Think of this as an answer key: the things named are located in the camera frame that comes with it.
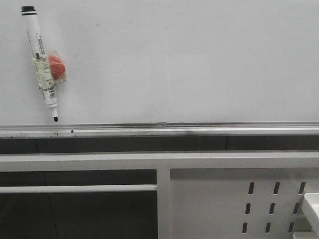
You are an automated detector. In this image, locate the red round magnet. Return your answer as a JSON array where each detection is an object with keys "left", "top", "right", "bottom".
[{"left": 48, "top": 51, "right": 67, "bottom": 84}]

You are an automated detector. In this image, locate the white whiteboard marker black tip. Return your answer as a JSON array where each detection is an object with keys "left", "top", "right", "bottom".
[{"left": 21, "top": 5, "right": 58, "bottom": 122}]

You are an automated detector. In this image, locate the white whiteboard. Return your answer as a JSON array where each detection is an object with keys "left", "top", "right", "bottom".
[{"left": 0, "top": 0, "right": 319, "bottom": 125}]

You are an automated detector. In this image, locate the white perforated metal panel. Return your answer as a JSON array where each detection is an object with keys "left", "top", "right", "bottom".
[{"left": 170, "top": 168, "right": 319, "bottom": 239}]

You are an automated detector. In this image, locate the white plastic bin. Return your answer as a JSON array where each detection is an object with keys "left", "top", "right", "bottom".
[{"left": 292, "top": 193, "right": 319, "bottom": 239}]

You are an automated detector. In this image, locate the white metal frame rack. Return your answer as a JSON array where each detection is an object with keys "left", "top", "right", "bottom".
[{"left": 0, "top": 151, "right": 319, "bottom": 239}]

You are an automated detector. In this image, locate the aluminium whiteboard tray rail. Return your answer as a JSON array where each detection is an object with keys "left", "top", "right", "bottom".
[{"left": 0, "top": 121, "right": 319, "bottom": 139}]

